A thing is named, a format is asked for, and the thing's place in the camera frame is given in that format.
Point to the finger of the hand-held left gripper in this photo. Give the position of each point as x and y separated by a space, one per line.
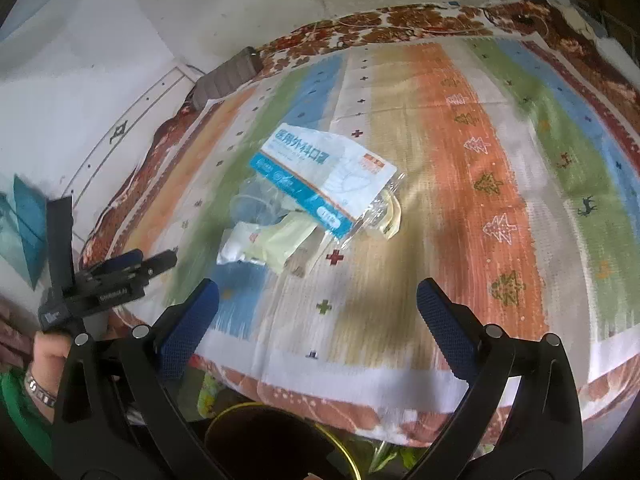
125 258
162 261

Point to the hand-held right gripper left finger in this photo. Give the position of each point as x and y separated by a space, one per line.
190 330

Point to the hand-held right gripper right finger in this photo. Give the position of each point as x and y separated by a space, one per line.
445 325

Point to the clear plastic bag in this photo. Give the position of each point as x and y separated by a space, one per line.
252 205

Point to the clear wrapper with yellow insert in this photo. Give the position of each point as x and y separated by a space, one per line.
385 215

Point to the small pale carton box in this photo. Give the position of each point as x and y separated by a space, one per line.
290 240

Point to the dark bin with gold rim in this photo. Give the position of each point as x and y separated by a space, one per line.
270 445

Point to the blue white face mask packet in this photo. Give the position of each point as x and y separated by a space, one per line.
320 175

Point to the person's left forearm green sleeve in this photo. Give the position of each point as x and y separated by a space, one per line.
22 425

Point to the person's left hand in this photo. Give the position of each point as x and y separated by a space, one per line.
47 355

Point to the striped colourful blanket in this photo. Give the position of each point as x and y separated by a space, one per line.
450 210

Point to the white decorated headboard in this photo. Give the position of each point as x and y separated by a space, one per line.
125 110

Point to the grey ribbed pillow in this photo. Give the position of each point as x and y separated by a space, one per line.
225 77

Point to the brown floral bedsheet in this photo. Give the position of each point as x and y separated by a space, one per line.
400 22

